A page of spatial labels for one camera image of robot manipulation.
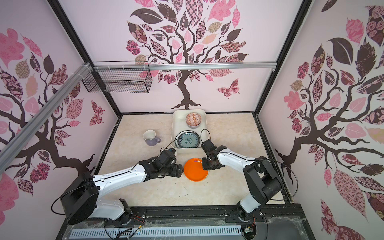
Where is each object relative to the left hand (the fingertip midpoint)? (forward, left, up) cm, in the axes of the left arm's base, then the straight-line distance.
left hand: (177, 171), depth 84 cm
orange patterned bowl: (+40, -9, 0) cm, 41 cm away
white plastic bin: (+40, +2, -5) cm, 40 cm away
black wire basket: (+52, +39, +29) cm, 71 cm away
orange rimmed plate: (+1, -9, -1) cm, 9 cm away
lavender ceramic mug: (+26, +21, -2) cm, 33 cm away
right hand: (+5, -17, -3) cm, 18 cm away
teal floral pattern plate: (+25, -5, -4) cm, 26 cm away
